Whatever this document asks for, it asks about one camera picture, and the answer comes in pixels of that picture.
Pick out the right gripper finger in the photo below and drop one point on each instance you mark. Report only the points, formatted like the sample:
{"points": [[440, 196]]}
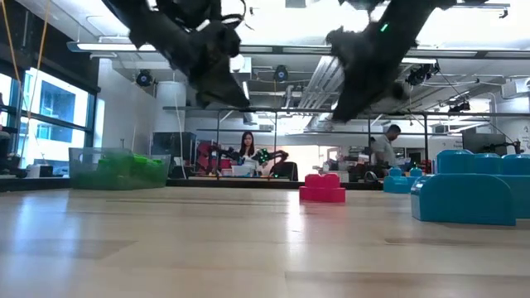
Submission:
{"points": [[364, 97]]}

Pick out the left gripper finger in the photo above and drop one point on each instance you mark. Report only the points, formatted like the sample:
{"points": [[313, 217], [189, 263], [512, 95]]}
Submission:
{"points": [[223, 91]]}

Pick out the red toy building block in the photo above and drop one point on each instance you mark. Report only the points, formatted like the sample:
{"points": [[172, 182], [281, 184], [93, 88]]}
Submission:
{"points": [[323, 192]]}

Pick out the green toy building block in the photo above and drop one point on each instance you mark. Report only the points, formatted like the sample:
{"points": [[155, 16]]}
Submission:
{"points": [[143, 160], [114, 165]]}

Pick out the long blue toy building block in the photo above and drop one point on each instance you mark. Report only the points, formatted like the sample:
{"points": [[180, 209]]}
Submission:
{"points": [[509, 165]]}

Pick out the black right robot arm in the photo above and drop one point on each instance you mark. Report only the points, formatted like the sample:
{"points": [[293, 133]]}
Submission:
{"points": [[414, 10]]}

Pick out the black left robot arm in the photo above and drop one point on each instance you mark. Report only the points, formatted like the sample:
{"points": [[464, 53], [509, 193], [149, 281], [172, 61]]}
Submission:
{"points": [[141, 25]]}

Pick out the background black robot arm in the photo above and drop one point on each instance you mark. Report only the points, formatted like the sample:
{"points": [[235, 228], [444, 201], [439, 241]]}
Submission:
{"points": [[225, 153], [279, 155]]}

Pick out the person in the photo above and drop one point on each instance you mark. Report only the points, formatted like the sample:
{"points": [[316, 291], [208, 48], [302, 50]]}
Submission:
{"points": [[385, 149], [247, 145]]}

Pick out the black round ceiling device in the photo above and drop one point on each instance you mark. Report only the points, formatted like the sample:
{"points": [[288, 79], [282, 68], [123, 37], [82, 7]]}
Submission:
{"points": [[280, 73], [144, 78]]}

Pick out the red equipment cart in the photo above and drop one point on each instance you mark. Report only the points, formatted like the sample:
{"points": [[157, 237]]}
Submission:
{"points": [[205, 153]]}

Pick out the black background monitor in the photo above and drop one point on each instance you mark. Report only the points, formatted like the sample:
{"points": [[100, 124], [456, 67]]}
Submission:
{"points": [[165, 145]]}

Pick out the white background bin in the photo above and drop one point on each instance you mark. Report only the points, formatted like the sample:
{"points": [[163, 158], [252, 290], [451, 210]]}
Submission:
{"points": [[243, 170]]}

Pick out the black office chair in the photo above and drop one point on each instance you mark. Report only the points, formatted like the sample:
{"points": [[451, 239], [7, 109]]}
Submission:
{"points": [[285, 170]]}

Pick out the long ceiling light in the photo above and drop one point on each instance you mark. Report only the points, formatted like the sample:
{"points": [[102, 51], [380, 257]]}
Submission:
{"points": [[103, 46]]}

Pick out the dark monitor screen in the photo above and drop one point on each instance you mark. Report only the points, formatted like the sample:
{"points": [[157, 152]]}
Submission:
{"points": [[472, 142]]}

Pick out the clear grey plastic bin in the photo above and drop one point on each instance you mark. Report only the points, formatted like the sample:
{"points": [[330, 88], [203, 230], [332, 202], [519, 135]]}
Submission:
{"points": [[83, 159]]}

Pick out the white box device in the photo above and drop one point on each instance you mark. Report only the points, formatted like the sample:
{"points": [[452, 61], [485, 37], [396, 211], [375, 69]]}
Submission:
{"points": [[34, 171]]}

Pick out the black overhead camera cluster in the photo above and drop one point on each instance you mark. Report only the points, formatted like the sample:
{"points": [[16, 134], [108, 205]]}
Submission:
{"points": [[420, 74]]}

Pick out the black background rig frame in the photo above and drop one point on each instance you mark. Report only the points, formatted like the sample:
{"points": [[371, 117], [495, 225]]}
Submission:
{"points": [[425, 140]]}

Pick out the black aluminium table frame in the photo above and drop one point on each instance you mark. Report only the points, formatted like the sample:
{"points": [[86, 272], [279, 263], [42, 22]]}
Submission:
{"points": [[232, 185]]}

